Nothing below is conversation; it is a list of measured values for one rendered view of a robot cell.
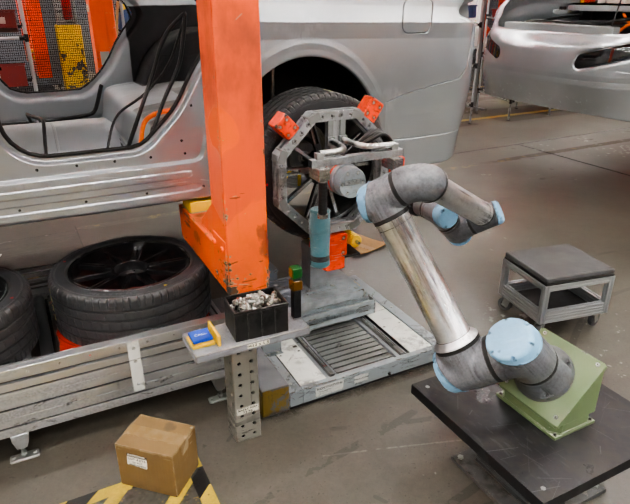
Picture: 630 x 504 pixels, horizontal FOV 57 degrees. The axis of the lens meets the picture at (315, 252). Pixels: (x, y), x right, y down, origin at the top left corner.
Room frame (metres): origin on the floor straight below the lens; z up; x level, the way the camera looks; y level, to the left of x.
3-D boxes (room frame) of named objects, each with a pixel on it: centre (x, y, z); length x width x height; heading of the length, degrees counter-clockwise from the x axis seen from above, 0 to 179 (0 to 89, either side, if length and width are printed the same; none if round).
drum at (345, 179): (2.40, -0.11, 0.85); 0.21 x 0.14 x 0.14; 27
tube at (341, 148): (2.31, -0.04, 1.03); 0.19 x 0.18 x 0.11; 27
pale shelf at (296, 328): (1.81, 0.25, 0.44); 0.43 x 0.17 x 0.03; 117
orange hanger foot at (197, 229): (2.34, 0.44, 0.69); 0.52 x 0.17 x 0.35; 27
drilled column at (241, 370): (1.80, 0.27, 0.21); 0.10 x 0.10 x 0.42; 27
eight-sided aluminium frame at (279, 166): (2.46, -0.08, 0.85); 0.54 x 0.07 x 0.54; 117
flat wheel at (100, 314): (2.27, 0.79, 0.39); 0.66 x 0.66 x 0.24
